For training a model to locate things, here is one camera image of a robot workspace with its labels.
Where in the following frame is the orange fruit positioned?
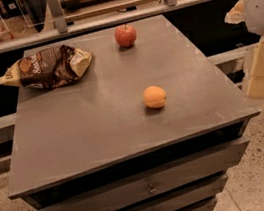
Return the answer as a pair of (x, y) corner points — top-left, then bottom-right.
(143, 85), (166, 109)

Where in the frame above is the brown chip bag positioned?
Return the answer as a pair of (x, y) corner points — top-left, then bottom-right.
(0, 45), (93, 89)

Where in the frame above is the red apple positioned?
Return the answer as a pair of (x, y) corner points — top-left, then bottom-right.
(114, 24), (137, 48)

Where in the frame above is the grey drawer cabinet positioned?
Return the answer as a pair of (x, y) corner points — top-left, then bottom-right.
(8, 15), (258, 211)

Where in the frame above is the top grey drawer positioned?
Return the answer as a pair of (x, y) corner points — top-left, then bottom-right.
(38, 137), (248, 211)

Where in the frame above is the metal railing frame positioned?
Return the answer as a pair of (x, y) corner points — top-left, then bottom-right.
(0, 0), (210, 54)

